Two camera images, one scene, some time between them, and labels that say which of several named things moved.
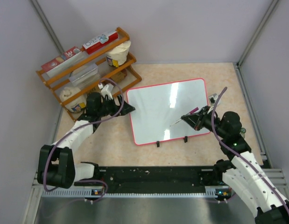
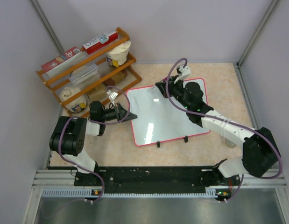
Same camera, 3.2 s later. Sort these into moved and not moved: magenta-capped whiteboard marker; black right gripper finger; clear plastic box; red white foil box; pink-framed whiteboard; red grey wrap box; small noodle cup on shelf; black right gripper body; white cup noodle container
Moved: magenta-capped whiteboard marker; black right gripper finger; black right gripper body
Not moved: red white foil box; small noodle cup on shelf; pink-framed whiteboard; clear plastic box; red grey wrap box; white cup noodle container
